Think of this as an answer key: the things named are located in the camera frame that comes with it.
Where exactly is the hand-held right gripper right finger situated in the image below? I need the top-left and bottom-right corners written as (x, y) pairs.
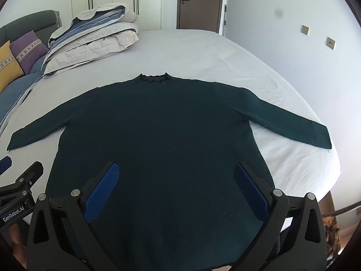
top-left (230, 162), bottom-right (328, 271)

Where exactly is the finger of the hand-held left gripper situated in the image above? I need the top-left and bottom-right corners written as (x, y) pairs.
top-left (0, 156), bottom-right (12, 176)
top-left (0, 161), bottom-right (44, 208)

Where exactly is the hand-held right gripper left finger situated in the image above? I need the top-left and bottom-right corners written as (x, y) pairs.
top-left (27, 161), bottom-right (122, 271)

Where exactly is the dark green sweater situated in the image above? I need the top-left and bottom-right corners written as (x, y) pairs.
top-left (6, 72), bottom-right (332, 271)

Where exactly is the person's left hand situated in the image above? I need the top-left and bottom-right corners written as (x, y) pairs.
top-left (6, 226), bottom-right (23, 246)

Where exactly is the blue grey pillow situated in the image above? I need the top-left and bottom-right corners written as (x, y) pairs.
top-left (0, 55), bottom-right (47, 131)

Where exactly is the brown patterned object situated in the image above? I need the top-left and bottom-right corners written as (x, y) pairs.
top-left (322, 214), bottom-right (344, 261)

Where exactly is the yellow patterned pillow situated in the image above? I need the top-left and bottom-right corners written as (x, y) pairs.
top-left (0, 41), bottom-right (25, 93)

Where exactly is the purple patterned pillow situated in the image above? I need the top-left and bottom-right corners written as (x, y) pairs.
top-left (9, 30), bottom-right (50, 74)

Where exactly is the bed with white sheet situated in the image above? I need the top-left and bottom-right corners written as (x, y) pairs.
top-left (0, 29), bottom-right (343, 250)

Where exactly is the grey upholstered headboard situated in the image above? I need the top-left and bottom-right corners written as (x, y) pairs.
top-left (0, 10), bottom-right (61, 46)

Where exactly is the folded beige blue duvet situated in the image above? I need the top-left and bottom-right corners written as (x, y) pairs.
top-left (42, 3), bottom-right (140, 79)

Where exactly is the thin leaning pole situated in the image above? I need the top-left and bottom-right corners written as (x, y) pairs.
top-left (223, 4), bottom-right (229, 37)

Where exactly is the white wardrobe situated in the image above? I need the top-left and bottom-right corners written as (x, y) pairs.
top-left (70, 0), bottom-right (164, 32)

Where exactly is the brown wooden door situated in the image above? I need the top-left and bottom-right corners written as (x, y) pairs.
top-left (176, 0), bottom-right (225, 33)

